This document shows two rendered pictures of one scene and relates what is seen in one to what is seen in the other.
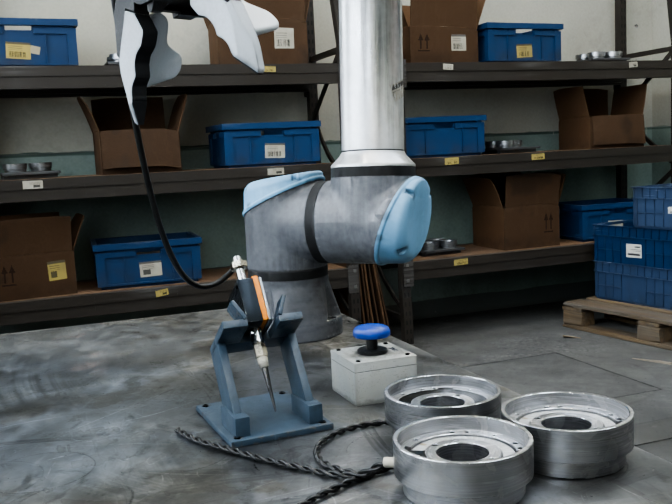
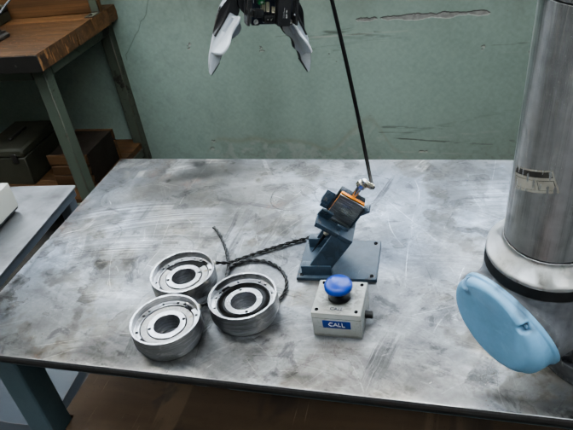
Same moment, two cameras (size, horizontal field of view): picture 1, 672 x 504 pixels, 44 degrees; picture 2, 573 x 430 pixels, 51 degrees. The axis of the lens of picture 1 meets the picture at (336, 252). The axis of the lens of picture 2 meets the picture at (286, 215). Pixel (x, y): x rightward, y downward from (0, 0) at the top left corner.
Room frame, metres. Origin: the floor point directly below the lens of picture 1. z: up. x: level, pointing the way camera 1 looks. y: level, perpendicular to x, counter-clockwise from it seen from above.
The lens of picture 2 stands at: (1.24, -0.56, 1.43)
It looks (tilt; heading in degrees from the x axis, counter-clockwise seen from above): 34 degrees down; 130
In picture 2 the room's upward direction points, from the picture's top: 10 degrees counter-clockwise
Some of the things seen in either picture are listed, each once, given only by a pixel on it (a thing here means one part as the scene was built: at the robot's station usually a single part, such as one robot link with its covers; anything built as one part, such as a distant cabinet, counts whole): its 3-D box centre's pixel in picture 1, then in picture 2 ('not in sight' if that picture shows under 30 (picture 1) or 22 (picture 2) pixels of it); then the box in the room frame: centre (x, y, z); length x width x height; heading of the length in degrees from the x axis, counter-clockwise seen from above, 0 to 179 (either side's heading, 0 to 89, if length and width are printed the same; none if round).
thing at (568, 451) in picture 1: (566, 433); (168, 328); (0.66, -0.18, 0.82); 0.10 x 0.10 x 0.04
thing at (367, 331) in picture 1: (372, 347); (338, 294); (0.87, -0.03, 0.85); 0.04 x 0.04 x 0.05
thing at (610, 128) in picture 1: (599, 117); not in sight; (5.16, -1.66, 1.19); 0.45 x 0.40 x 0.37; 106
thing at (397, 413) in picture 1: (442, 411); (244, 305); (0.73, -0.09, 0.82); 0.10 x 0.10 x 0.04
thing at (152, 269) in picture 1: (146, 259); not in sight; (4.19, 0.96, 0.56); 0.52 x 0.38 x 0.22; 108
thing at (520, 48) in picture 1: (506, 47); not in sight; (4.95, -1.05, 1.61); 0.52 x 0.38 x 0.22; 114
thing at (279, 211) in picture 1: (289, 219); not in sight; (1.19, 0.06, 0.97); 0.13 x 0.12 x 0.14; 65
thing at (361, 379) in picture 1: (371, 369); (344, 308); (0.87, -0.03, 0.82); 0.08 x 0.07 x 0.05; 21
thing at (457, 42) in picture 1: (426, 33); not in sight; (4.76, -0.56, 1.69); 0.59 x 0.41 x 0.38; 116
